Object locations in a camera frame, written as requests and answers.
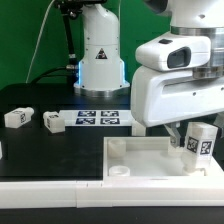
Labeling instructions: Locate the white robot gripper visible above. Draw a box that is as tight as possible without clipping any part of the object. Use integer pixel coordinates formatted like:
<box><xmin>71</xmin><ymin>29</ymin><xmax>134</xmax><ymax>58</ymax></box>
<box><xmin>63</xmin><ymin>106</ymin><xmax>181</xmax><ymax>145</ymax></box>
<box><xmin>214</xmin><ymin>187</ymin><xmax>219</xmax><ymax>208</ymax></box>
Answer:
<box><xmin>130</xmin><ymin>66</ymin><xmax>224</xmax><ymax>147</ymax></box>

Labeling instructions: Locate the white square table top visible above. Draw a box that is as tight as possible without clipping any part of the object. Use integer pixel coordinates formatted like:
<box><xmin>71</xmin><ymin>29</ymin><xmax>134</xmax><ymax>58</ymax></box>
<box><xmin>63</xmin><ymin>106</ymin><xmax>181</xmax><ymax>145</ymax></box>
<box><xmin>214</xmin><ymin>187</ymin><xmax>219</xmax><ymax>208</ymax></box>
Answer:
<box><xmin>103</xmin><ymin>137</ymin><xmax>224</xmax><ymax>185</ymax></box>

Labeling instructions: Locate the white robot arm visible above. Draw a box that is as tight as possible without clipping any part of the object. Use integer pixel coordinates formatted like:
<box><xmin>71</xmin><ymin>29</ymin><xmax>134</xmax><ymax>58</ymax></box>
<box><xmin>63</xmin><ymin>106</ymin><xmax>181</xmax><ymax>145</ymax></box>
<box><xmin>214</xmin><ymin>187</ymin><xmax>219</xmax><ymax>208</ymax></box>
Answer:
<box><xmin>74</xmin><ymin>0</ymin><xmax>224</xmax><ymax>128</ymax></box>

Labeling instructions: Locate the white L-shaped fence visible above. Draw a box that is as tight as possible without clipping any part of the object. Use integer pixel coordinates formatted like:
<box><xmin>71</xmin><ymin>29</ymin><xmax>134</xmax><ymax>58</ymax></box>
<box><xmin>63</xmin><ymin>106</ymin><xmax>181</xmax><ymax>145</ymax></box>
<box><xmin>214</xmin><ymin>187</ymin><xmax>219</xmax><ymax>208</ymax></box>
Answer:
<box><xmin>0</xmin><ymin>146</ymin><xmax>224</xmax><ymax>210</ymax></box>

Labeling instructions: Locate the white marker plate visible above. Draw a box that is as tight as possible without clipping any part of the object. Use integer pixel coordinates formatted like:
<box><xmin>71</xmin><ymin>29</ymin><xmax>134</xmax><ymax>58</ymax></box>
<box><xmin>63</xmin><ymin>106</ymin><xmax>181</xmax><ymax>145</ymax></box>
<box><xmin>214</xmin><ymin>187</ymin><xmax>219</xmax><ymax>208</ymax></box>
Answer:
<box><xmin>59</xmin><ymin>110</ymin><xmax>133</xmax><ymax>127</ymax></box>

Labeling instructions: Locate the white part left edge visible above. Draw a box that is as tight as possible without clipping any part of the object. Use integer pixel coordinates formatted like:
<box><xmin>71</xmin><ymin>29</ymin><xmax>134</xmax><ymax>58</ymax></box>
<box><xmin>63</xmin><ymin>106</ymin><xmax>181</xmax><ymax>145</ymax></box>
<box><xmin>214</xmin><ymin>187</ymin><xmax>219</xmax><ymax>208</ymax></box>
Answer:
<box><xmin>0</xmin><ymin>141</ymin><xmax>2</xmax><ymax>160</ymax></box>

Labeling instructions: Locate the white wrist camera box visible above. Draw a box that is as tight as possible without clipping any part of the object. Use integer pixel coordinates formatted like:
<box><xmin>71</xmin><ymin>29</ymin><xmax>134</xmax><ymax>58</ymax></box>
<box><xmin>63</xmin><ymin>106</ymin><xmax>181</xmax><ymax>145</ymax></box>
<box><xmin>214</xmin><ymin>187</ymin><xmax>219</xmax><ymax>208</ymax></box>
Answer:
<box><xmin>135</xmin><ymin>32</ymin><xmax>211</xmax><ymax>71</ymax></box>

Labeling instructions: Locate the black cable bundle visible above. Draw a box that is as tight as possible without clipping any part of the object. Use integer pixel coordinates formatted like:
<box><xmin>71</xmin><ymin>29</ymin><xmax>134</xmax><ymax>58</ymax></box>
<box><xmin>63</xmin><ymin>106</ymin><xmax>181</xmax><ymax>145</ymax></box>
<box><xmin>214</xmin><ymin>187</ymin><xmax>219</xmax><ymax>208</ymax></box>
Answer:
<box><xmin>29</xmin><ymin>13</ymin><xmax>79</xmax><ymax>84</ymax></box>

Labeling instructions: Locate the white cable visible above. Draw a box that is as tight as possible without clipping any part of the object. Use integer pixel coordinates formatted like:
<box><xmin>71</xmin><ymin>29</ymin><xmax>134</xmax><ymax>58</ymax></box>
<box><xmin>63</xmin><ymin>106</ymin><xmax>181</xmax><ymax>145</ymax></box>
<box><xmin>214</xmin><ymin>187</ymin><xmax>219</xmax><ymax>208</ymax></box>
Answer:
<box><xmin>25</xmin><ymin>0</ymin><xmax>56</xmax><ymax>84</ymax></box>

